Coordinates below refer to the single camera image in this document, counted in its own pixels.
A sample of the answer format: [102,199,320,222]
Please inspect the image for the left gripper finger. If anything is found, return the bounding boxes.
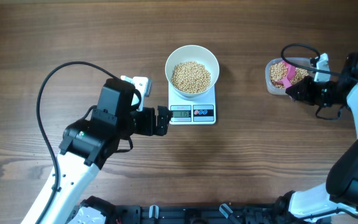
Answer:
[157,106,173,122]
[155,119,169,136]

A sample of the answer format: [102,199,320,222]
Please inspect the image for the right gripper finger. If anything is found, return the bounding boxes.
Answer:
[285,88,315,105]
[287,76,316,93]

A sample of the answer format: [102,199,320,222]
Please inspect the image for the pink plastic measuring scoop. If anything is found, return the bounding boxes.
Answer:
[277,62,296,88]

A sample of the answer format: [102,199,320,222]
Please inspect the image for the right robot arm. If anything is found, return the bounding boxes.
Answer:
[270,52,358,223]

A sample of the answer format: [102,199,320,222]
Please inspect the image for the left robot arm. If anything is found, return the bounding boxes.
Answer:
[23,78,173,223]

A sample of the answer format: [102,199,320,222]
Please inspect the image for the white digital kitchen scale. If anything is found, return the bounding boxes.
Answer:
[168,85,217,125]

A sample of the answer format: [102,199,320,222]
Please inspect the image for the soybeans in bowl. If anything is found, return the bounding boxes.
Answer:
[170,61,211,94]

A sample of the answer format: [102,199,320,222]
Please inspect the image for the white bowl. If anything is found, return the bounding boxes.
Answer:
[165,45,220,98]

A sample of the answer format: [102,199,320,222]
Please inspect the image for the clear plastic container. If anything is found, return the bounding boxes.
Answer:
[265,57,311,95]

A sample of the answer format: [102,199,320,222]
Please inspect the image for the soybeans in container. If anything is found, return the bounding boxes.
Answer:
[270,62,308,87]

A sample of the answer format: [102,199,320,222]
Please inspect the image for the left black cable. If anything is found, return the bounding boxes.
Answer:
[35,61,142,224]

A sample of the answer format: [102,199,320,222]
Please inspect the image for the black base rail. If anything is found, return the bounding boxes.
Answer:
[73,203,279,224]

